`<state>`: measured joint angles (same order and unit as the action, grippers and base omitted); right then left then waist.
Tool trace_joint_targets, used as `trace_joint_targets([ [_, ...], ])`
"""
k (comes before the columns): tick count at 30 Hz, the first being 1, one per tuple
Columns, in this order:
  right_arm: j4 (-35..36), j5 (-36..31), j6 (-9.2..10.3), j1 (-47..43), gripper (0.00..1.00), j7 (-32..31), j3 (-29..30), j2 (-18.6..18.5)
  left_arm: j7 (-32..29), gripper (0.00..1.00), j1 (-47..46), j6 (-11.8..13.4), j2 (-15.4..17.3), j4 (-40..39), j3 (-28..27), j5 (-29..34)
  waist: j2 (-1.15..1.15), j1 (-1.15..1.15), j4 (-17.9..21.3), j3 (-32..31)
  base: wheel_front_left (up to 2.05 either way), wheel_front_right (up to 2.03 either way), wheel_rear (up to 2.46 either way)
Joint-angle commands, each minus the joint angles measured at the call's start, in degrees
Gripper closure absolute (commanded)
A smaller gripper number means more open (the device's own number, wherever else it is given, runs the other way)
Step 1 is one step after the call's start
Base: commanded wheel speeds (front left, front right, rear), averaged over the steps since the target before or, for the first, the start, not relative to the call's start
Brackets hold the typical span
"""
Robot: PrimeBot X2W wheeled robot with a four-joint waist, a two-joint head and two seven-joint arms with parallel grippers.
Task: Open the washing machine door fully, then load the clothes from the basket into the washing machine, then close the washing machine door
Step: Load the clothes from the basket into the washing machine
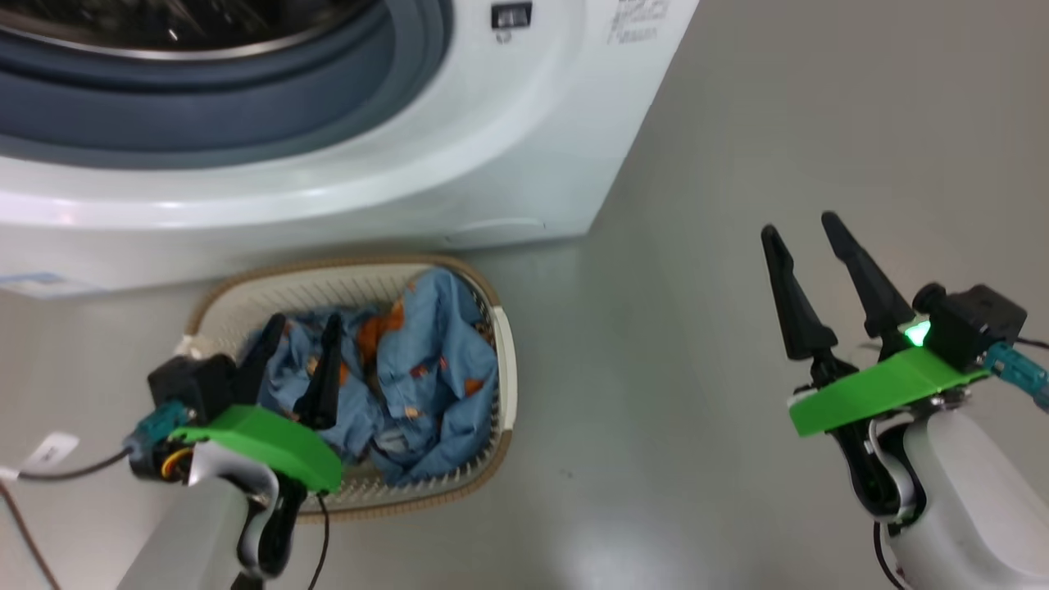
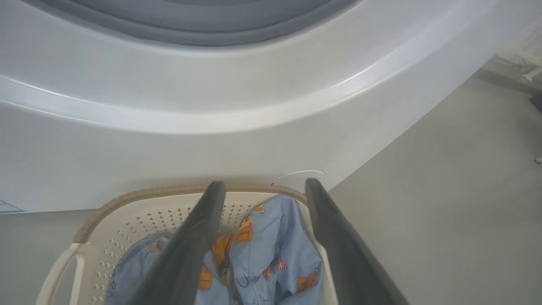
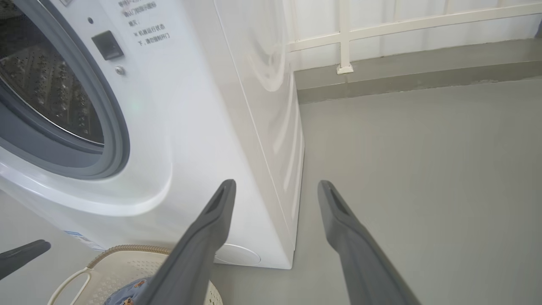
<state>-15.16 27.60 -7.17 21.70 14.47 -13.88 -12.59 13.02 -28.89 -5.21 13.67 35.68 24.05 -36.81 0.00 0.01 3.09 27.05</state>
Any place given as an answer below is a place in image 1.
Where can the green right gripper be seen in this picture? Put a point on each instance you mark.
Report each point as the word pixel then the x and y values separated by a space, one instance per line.
pixel 877 393

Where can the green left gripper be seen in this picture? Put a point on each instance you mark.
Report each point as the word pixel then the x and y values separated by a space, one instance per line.
pixel 262 438

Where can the blue patterned clothing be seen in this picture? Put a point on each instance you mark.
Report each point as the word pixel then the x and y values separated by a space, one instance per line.
pixel 426 360

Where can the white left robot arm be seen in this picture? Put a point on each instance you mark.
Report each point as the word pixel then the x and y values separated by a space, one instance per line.
pixel 188 533

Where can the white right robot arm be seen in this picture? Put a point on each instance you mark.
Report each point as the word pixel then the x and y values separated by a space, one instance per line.
pixel 975 508

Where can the cream laundry basket brown rim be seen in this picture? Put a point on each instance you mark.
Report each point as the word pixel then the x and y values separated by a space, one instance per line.
pixel 492 385

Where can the white front-load washing machine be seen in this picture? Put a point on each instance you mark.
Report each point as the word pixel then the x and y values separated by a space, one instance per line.
pixel 410 172

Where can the black door latch socket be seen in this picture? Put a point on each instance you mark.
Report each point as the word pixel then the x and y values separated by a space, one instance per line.
pixel 511 15

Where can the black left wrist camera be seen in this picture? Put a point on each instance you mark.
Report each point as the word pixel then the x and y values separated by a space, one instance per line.
pixel 192 385

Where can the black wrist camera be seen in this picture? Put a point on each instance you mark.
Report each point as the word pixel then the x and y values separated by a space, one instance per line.
pixel 192 385
pixel 975 324

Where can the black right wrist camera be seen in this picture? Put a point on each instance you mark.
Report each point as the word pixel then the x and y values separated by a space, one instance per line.
pixel 975 324

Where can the teal left camera connector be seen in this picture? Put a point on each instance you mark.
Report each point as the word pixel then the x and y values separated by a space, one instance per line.
pixel 160 426

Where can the teal camera connector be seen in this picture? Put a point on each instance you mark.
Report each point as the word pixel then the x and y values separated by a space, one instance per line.
pixel 1016 369
pixel 160 426

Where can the teal right camera connector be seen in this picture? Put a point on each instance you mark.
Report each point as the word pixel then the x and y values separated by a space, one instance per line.
pixel 1016 369

